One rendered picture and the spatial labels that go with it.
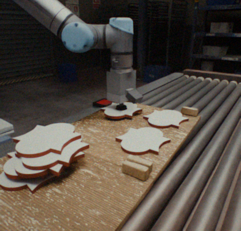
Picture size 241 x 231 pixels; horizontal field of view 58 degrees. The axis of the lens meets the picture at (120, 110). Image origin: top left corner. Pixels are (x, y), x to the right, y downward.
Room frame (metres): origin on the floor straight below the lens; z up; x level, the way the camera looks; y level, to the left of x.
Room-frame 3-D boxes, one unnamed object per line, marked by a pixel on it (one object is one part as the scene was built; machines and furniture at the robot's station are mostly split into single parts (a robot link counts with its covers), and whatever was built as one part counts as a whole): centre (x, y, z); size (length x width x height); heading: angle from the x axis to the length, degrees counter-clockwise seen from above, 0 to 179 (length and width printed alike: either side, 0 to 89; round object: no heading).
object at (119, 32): (0.75, 0.00, 1.21); 0.09 x 0.08 x 0.11; 84
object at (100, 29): (0.75, 0.10, 1.21); 0.11 x 0.11 x 0.08; 84
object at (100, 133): (0.65, -0.03, 0.93); 0.41 x 0.35 x 0.02; 148
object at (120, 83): (0.74, -0.02, 1.05); 0.12 x 0.09 x 0.16; 48
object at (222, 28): (4.92, -2.13, 1.20); 0.36 x 0.28 x 0.22; 38
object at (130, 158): (0.42, -0.04, 0.95); 0.06 x 0.02 x 0.03; 58
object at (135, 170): (0.39, -0.03, 0.95); 0.06 x 0.02 x 0.03; 57
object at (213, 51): (4.93, -2.06, 0.74); 0.44 x 0.36 x 0.20; 36
